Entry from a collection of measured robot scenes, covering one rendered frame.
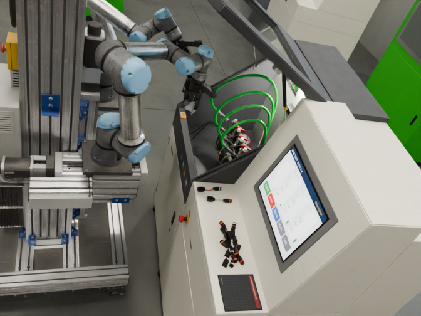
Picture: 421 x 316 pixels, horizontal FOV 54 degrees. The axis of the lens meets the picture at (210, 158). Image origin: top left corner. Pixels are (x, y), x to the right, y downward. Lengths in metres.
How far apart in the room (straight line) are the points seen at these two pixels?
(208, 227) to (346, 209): 0.67
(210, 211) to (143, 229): 1.17
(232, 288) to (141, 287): 1.15
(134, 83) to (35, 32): 0.49
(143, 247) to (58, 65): 1.54
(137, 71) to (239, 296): 0.95
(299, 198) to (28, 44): 1.23
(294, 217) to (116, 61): 0.90
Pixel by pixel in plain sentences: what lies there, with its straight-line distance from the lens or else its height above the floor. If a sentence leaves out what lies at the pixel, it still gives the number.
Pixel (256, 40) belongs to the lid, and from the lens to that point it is 1.62.
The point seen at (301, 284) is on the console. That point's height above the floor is 1.19.
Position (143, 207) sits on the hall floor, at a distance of 3.19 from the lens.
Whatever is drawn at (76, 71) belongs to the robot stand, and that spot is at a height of 1.41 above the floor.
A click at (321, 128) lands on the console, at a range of 1.71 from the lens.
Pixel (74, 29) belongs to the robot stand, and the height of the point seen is 1.60.
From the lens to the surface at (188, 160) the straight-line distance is 2.21.
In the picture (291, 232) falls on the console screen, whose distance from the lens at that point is 1.68.
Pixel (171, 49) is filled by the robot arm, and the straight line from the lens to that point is 1.85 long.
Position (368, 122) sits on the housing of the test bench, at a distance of 2.10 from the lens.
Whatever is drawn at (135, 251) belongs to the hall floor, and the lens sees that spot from 2.94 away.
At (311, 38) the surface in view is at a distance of 5.12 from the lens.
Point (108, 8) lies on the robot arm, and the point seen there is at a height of 1.54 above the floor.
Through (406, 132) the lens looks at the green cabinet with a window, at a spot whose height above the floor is 0.40.
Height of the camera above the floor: 2.40
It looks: 40 degrees down
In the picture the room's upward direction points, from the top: 20 degrees clockwise
